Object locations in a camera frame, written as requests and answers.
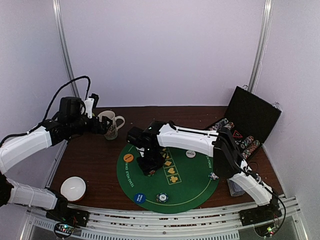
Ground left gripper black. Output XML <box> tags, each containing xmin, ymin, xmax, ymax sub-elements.
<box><xmin>68</xmin><ymin>115</ymin><xmax>113</xmax><ymax>135</ymax></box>

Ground poker chip stack front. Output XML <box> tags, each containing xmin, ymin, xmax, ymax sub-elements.
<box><xmin>156</xmin><ymin>192</ymin><xmax>169</xmax><ymax>203</ymax></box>

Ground poker chip stack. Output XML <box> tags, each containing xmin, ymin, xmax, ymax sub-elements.
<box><xmin>156</xmin><ymin>192</ymin><xmax>169</xmax><ymax>203</ymax></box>
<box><xmin>147</xmin><ymin>170</ymin><xmax>156</xmax><ymax>177</ymax></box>

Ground poker chip stack edge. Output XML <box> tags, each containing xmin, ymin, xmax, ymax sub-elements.
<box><xmin>208</xmin><ymin>172</ymin><xmax>219</xmax><ymax>181</ymax></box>

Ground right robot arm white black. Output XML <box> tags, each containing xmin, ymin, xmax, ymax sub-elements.
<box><xmin>126</xmin><ymin>121</ymin><xmax>279</xmax><ymax>221</ymax></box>

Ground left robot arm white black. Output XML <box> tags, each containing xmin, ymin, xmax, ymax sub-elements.
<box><xmin>0</xmin><ymin>117</ymin><xmax>112</xmax><ymax>222</ymax></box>

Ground orange big blind button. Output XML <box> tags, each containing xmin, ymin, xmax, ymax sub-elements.
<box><xmin>123</xmin><ymin>153</ymin><xmax>135</xmax><ymax>163</ymax></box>

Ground decorated ceramic mug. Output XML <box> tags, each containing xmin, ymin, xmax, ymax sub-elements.
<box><xmin>98</xmin><ymin>110</ymin><xmax>126</xmax><ymax>141</ymax></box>

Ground white dealer button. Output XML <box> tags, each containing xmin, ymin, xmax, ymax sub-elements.
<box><xmin>185</xmin><ymin>150</ymin><xmax>196</xmax><ymax>158</ymax></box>

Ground round green poker mat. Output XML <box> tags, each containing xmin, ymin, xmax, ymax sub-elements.
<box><xmin>116</xmin><ymin>144</ymin><xmax>219</xmax><ymax>214</ymax></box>

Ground blue small blind button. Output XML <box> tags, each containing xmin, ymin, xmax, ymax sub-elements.
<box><xmin>133</xmin><ymin>193</ymin><xmax>146</xmax><ymax>205</ymax></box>

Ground white bowl red outside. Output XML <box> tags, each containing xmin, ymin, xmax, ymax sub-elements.
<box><xmin>60</xmin><ymin>176</ymin><xmax>87</xmax><ymax>202</ymax></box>

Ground upper chip row in case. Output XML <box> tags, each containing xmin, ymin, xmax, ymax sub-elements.
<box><xmin>208</xmin><ymin>118</ymin><xmax>235</xmax><ymax>131</ymax></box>

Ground chip row in case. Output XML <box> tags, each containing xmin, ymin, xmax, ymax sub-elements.
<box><xmin>240</xmin><ymin>135</ymin><xmax>254</xmax><ymax>149</ymax></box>
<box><xmin>208</xmin><ymin>118</ymin><xmax>235</xmax><ymax>131</ymax></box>
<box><xmin>241</xmin><ymin>140</ymin><xmax>260</xmax><ymax>160</ymax></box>

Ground triangular black card guard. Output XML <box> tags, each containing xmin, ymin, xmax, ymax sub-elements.
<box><xmin>232</xmin><ymin>130</ymin><xmax>243</xmax><ymax>141</ymax></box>

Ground loose playing card deck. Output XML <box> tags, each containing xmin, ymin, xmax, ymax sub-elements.
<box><xmin>226</xmin><ymin>179</ymin><xmax>246</xmax><ymax>197</ymax></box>

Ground black poker chip case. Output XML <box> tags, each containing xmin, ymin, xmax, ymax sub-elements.
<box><xmin>205</xmin><ymin>86</ymin><xmax>282</xmax><ymax>161</ymax></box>

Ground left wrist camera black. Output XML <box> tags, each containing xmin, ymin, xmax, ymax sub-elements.
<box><xmin>57</xmin><ymin>96</ymin><xmax>83</xmax><ymax>124</ymax></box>

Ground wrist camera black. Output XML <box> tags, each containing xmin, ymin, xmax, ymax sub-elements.
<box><xmin>57</xmin><ymin>96</ymin><xmax>83</xmax><ymax>124</ymax></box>
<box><xmin>126</xmin><ymin>126</ymin><xmax>144</xmax><ymax>146</ymax></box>

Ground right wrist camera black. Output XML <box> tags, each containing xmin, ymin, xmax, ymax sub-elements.
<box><xmin>126</xmin><ymin>126</ymin><xmax>144</xmax><ymax>146</ymax></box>

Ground left black cable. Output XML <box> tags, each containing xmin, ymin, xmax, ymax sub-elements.
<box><xmin>43</xmin><ymin>76</ymin><xmax>92</xmax><ymax>121</ymax></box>

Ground black cable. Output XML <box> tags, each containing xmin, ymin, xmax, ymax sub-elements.
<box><xmin>219</xmin><ymin>132</ymin><xmax>288</xmax><ymax>236</ymax></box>
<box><xmin>43</xmin><ymin>76</ymin><xmax>92</xmax><ymax>121</ymax></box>

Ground right black cable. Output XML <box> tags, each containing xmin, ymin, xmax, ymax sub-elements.
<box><xmin>219</xmin><ymin>132</ymin><xmax>288</xmax><ymax>236</ymax></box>

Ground aluminium rail frame front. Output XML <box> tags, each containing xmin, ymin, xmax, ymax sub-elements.
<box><xmin>26</xmin><ymin>196</ymin><xmax>301</xmax><ymax>240</ymax></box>

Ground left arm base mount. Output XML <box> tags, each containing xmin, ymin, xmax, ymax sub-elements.
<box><xmin>45</xmin><ymin>202</ymin><xmax>90</xmax><ymax>227</ymax></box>

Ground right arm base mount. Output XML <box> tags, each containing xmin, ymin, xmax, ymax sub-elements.
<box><xmin>239</xmin><ymin>205</ymin><xmax>283</xmax><ymax>226</ymax></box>

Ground left aluminium post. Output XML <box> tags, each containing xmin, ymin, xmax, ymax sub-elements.
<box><xmin>51</xmin><ymin>0</ymin><xmax>79</xmax><ymax>97</ymax></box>

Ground aluminium post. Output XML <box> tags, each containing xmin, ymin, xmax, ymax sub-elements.
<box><xmin>247</xmin><ymin>0</ymin><xmax>274</xmax><ymax>93</ymax></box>
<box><xmin>51</xmin><ymin>0</ymin><xmax>79</xmax><ymax>97</ymax></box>

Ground right aluminium post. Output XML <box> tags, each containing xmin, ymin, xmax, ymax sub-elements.
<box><xmin>247</xmin><ymin>0</ymin><xmax>274</xmax><ymax>93</ymax></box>

